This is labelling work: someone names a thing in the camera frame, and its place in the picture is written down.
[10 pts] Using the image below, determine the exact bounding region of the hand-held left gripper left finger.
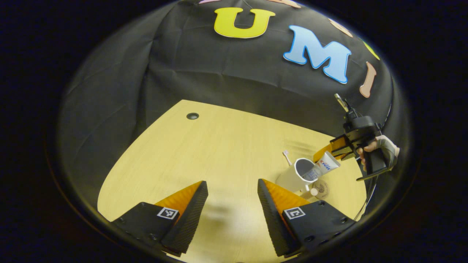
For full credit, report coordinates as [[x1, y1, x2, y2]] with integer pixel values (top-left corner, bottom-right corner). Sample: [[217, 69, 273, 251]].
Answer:
[[110, 180, 209, 256]]

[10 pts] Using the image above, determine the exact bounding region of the round cork coaster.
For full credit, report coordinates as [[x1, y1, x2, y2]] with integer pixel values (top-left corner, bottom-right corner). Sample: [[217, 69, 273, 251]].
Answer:
[[311, 180, 330, 200]]

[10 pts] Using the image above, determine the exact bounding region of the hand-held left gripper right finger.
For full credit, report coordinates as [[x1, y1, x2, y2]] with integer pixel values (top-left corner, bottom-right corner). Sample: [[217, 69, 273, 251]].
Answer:
[[257, 178, 357, 258]]

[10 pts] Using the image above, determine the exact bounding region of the white toothpaste tube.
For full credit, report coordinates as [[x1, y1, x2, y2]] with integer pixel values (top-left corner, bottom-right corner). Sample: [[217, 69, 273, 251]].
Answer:
[[303, 151, 341, 182]]

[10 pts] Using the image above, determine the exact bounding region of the white cup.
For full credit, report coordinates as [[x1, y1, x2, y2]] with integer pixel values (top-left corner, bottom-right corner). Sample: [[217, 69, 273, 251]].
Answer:
[[275, 158, 319, 199]]

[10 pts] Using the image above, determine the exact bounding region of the wooden desktop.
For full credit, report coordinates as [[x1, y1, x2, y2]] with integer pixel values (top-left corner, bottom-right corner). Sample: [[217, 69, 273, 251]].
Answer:
[[97, 99, 367, 262]]

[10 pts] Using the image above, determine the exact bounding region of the black backdrop cloth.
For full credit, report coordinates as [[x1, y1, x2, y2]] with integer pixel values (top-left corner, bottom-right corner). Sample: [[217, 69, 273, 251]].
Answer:
[[58, 0, 397, 220]]

